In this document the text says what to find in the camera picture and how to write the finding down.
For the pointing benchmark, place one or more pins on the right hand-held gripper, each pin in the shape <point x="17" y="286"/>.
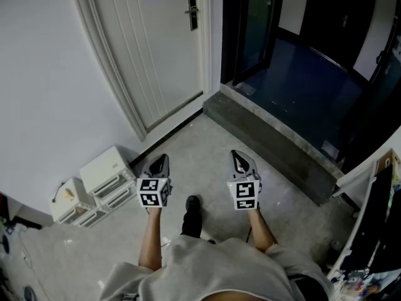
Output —
<point x="245" y="194"/>

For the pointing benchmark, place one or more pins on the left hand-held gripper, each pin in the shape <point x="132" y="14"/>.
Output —
<point x="153" y="191"/>

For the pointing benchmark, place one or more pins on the person's right forearm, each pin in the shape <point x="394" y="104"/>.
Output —
<point x="260" y="230"/>

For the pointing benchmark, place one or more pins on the person's left forearm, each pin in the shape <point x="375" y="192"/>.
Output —
<point x="152" y="240"/>

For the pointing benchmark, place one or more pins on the white panelled door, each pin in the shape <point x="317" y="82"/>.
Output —
<point x="156" y="52"/>

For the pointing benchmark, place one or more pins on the dark hallway door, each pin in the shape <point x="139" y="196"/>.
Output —
<point x="335" y="20"/>

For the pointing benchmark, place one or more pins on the grey stone threshold step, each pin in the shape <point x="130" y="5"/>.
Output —
<point x="269" y="143"/>

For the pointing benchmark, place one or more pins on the white toaster oven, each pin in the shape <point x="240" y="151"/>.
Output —
<point x="94" y="216"/>
<point x="103" y="168"/>
<point x="120" y="197"/>

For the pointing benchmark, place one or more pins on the grey floor hinge plate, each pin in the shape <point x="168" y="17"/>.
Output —
<point x="245" y="88"/>
<point x="330" y="149"/>

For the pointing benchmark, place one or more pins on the white box with orange picture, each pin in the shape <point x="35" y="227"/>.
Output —
<point x="70" y="199"/>

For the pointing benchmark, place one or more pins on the person's grey shirt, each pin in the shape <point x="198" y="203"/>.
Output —
<point x="219" y="268"/>

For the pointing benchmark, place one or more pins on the white shelf unit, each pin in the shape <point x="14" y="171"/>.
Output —
<point x="354" y="180"/>

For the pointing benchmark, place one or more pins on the black waist bag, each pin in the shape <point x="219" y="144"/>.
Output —
<point x="308" y="288"/>

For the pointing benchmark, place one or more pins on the brown cardboard box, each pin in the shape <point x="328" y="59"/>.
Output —
<point x="387" y="161"/>

